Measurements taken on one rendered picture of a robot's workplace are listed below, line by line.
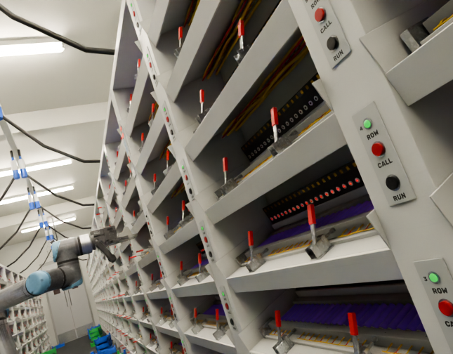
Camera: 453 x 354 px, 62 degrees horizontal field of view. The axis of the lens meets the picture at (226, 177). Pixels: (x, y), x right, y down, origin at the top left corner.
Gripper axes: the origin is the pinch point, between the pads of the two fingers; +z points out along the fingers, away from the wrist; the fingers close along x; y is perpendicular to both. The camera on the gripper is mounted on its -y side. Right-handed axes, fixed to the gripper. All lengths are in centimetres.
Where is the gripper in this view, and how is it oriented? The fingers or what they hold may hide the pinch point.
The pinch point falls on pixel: (135, 237)
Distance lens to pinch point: 190.0
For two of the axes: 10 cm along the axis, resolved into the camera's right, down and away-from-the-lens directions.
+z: 9.0, -1.8, 4.1
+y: -2.8, -9.4, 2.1
